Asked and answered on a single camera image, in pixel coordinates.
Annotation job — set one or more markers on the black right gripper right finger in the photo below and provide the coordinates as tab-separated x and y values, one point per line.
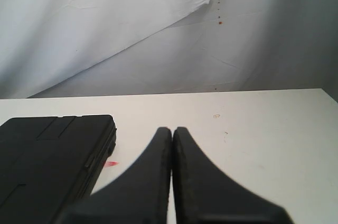
204	194

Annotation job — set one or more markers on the black plastic tool case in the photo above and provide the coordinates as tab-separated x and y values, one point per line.
48	163

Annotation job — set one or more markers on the white backdrop cloth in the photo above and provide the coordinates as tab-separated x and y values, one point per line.
67	48

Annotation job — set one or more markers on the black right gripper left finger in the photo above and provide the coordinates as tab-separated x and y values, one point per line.
138	195

